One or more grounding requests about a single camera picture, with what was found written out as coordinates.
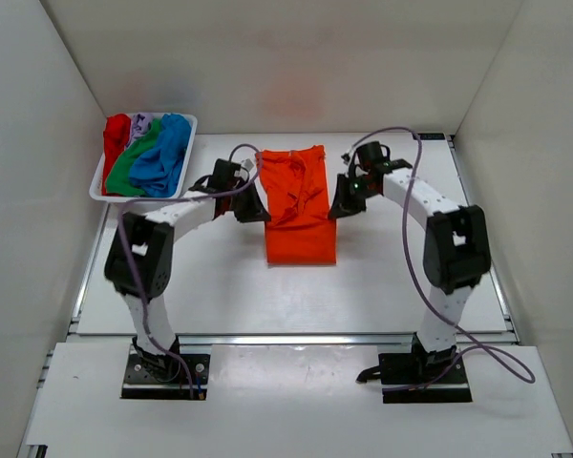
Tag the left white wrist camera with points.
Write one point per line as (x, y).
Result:
(248, 165)

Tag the red t shirt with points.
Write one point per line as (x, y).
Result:
(116, 134)

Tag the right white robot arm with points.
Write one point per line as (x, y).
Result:
(456, 253)

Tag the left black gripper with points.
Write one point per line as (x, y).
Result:
(256, 213)

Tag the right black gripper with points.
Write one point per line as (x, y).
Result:
(343, 205)

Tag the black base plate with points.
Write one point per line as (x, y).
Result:
(418, 377)
(139, 384)

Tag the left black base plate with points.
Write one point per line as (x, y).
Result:
(139, 384)

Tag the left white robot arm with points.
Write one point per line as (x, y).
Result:
(140, 259)

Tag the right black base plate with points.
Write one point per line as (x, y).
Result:
(418, 377)

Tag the green t shirt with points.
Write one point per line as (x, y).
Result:
(118, 182)

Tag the orange t shirt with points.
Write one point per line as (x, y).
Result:
(300, 232)

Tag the lavender t shirt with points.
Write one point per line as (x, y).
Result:
(140, 124)

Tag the dark table label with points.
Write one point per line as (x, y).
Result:
(431, 136)

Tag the blue t shirt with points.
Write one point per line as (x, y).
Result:
(159, 156)

